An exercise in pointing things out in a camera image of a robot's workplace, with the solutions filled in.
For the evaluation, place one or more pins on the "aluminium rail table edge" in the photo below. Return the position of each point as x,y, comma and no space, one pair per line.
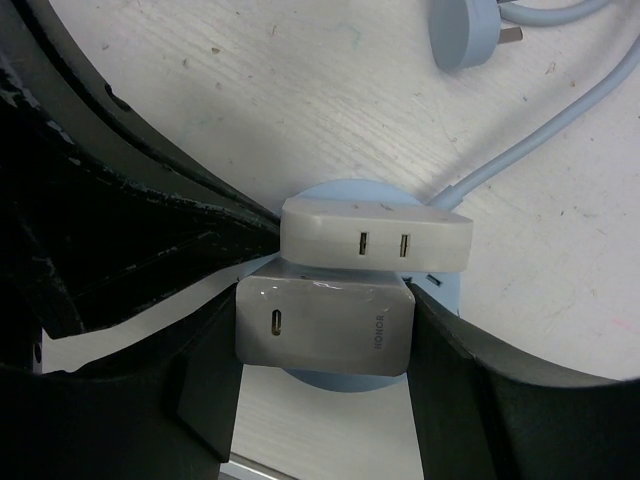
244,468

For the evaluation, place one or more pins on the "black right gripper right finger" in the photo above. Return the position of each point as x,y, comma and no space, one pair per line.
484,409

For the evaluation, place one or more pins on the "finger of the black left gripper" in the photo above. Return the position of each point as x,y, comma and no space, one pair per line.
93,232
87,83

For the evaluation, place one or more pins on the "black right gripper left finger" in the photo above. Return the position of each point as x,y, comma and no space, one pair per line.
162,408

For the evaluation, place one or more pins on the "light blue round plug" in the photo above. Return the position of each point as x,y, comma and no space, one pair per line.
465,33

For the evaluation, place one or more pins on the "white Honor USB charger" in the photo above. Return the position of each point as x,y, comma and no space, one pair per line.
322,320

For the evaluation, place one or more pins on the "white square multi-outlet adapter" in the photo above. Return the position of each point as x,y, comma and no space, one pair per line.
379,236

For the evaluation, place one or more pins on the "round light blue socket hub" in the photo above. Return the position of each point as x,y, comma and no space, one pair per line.
362,190

